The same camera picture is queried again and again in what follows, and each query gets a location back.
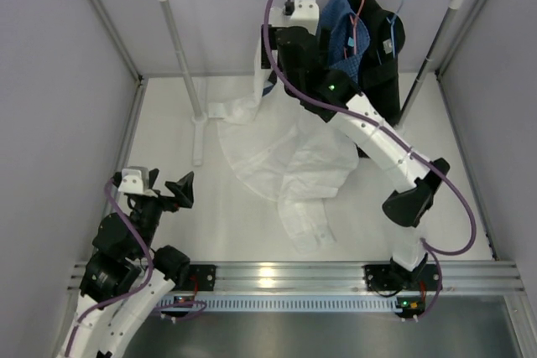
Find white shirt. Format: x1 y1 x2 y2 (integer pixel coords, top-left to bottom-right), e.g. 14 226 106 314
208 49 359 254

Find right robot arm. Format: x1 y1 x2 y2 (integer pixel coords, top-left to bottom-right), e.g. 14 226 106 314
261 23 450 291

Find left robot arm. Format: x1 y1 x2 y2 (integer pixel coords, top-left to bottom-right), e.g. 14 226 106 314
58 167 195 357

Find blue checked shirt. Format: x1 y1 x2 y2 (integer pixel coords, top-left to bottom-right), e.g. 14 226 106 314
318 0 370 83

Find black shirt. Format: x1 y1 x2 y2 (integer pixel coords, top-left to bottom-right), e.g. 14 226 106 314
353 0 401 126

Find blue hanger under black shirt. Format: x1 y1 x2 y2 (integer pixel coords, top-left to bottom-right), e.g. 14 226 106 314
372 0 406 65

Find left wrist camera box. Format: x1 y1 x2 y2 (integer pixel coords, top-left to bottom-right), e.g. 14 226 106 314
117 166 154 197

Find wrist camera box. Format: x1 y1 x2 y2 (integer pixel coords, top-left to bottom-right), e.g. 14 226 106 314
117 166 154 197
268 0 320 35

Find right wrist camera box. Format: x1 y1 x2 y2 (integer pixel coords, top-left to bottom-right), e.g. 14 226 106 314
268 0 320 35

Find pink wire hanger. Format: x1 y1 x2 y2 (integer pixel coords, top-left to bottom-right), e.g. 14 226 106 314
343 0 365 59

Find perforated cable duct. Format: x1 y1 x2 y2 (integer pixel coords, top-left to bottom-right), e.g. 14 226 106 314
154 293 404 313

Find aluminium frame post left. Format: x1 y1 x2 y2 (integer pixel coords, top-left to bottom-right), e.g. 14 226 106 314
60 0 146 82

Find aluminium frame post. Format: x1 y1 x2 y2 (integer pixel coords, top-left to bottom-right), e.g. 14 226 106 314
434 0 515 78
60 0 146 82

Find aluminium frame post right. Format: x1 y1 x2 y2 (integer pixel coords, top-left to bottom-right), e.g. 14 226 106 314
434 0 515 78

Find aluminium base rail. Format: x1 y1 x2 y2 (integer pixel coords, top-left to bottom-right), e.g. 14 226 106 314
69 260 525 294

